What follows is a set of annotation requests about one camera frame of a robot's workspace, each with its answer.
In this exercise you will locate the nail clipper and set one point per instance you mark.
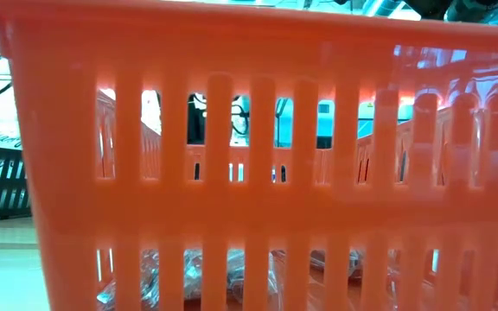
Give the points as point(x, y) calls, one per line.
point(193, 276)

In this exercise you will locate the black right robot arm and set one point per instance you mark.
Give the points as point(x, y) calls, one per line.
point(430, 8)

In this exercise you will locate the red slotted plastic basket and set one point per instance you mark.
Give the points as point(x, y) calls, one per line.
point(249, 207)

